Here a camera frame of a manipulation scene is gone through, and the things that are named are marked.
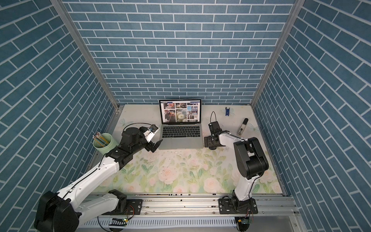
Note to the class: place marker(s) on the silver laptop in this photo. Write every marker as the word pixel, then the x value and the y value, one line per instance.
pixel 181 124

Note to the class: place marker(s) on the green circuit board left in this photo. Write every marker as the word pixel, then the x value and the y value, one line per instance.
pixel 118 222

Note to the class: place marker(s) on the green circuit board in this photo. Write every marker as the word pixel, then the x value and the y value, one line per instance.
pixel 118 222
pixel 246 220

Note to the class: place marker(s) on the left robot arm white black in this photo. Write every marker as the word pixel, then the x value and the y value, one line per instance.
pixel 65 211

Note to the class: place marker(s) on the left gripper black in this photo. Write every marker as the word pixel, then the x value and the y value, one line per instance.
pixel 150 144

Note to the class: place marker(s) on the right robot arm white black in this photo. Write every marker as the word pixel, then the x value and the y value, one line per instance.
pixel 251 162

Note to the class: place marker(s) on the blue binder clip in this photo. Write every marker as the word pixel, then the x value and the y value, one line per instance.
pixel 227 111

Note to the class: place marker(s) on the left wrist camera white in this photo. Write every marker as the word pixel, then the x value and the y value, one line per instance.
pixel 150 132

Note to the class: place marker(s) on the aluminium rail frame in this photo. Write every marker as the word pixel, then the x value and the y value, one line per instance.
pixel 200 213

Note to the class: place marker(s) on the green pencil cup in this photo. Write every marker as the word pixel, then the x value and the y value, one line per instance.
pixel 112 144

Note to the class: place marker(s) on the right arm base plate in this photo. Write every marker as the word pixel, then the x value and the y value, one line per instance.
pixel 232 206

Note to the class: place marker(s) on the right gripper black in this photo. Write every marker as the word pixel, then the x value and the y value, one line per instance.
pixel 207 141

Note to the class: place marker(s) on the green circuit board right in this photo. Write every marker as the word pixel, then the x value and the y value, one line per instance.
pixel 246 220

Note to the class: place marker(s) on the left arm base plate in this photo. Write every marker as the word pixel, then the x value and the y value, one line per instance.
pixel 131 207

